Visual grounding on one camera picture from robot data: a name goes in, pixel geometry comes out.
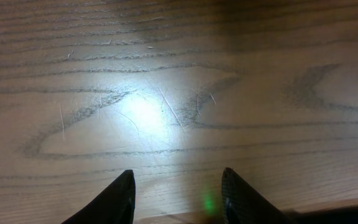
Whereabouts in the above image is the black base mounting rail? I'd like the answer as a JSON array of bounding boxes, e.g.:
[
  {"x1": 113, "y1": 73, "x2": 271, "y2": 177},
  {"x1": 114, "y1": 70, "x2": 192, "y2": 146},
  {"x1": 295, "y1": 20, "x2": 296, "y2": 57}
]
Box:
[{"x1": 284, "y1": 203, "x2": 358, "y2": 224}]

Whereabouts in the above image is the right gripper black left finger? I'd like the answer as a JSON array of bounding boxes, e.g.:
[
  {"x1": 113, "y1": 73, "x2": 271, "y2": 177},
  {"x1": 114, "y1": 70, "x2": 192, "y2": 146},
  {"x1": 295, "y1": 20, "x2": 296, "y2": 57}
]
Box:
[{"x1": 63, "y1": 170, "x2": 135, "y2": 224}]

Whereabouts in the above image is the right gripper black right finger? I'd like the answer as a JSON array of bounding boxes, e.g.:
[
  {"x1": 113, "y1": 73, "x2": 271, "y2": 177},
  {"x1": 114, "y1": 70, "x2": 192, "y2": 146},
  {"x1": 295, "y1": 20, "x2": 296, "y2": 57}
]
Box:
[{"x1": 221, "y1": 167, "x2": 294, "y2": 224}]

